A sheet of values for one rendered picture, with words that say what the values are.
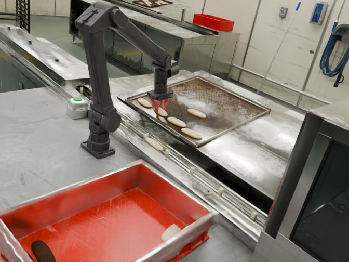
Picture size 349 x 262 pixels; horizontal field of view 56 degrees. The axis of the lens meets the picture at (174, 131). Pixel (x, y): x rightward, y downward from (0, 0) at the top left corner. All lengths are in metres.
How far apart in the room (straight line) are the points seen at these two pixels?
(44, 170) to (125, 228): 0.37
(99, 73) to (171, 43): 3.14
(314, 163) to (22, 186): 0.84
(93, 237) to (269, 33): 4.70
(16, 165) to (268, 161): 0.90
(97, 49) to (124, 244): 0.60
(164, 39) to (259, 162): 3.25
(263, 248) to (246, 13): 4.97
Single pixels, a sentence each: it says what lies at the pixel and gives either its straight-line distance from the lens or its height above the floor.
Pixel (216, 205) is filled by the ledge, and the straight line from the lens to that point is 1.07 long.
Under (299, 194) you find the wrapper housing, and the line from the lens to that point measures 0.70.
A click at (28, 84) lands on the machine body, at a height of 0.72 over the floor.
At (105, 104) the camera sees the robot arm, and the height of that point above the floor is 1.03.
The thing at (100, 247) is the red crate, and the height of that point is 0.82.
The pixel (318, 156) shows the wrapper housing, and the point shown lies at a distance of 0.66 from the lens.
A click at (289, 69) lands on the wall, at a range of 5.15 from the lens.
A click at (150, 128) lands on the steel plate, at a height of 0.82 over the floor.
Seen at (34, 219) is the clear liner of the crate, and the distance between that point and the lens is 0.93.
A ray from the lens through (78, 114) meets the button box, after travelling 1.55.
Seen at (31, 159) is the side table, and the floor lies 0.82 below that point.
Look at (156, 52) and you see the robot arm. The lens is 1.35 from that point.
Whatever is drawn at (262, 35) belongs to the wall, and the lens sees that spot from 5.40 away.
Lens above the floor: 1.49
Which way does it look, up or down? 25 degrees down
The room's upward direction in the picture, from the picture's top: 11 degrees clockwise
